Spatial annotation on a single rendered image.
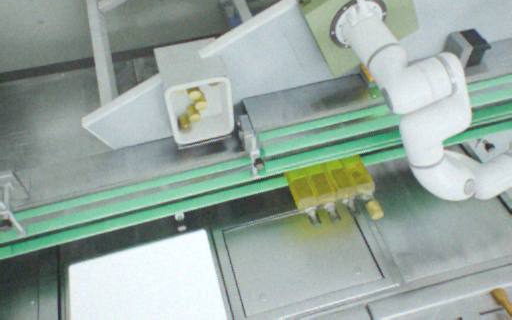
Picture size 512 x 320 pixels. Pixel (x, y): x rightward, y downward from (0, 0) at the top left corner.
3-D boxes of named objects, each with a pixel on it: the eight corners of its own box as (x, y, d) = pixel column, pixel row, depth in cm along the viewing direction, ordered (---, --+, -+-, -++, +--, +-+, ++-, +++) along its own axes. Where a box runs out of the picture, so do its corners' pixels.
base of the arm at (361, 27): (327, 8, 125) (354, 46, 115) (375, -18, 123) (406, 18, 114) (340, 50, 137) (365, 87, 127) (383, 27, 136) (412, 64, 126)
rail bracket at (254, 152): (244, 157, 151) (255, 190, 143) (241, 120, 138) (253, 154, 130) (253, 155, 151) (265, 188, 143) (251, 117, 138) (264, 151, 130)
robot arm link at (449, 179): (394, 152, 130) (407, 193, 137) (429, 176, 118) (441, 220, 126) (439, 126, 132) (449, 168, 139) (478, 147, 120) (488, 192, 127)
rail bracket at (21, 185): (14, 184, 147) (12, 253, 133) (-13, 147, 134) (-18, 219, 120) (32, 180, 147) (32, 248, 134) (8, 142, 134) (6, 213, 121)
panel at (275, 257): (66, 267, 151) (69, 391, 130) (63, 263, 148) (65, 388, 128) (349, 192, 165) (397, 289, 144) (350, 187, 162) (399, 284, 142)
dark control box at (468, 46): (441, 53, 161) (455, 70, 156) (448, 32, 154) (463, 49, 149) (465, 47, 162) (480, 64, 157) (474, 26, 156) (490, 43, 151)
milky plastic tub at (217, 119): (171, 125, 150) (176, 146, 145) (157, 68, 133) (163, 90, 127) (227, 112, 153) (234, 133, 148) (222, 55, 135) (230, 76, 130)
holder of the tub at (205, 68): (174, 135, 155) (178, 154, 150) (158, 67, 133) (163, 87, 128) (228, 123, 157) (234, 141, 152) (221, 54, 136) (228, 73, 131)
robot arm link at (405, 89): (361, 55, 118) (393, 101, 108) (414, 31, 118) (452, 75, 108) (365, 82, 126) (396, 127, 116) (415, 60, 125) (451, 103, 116)
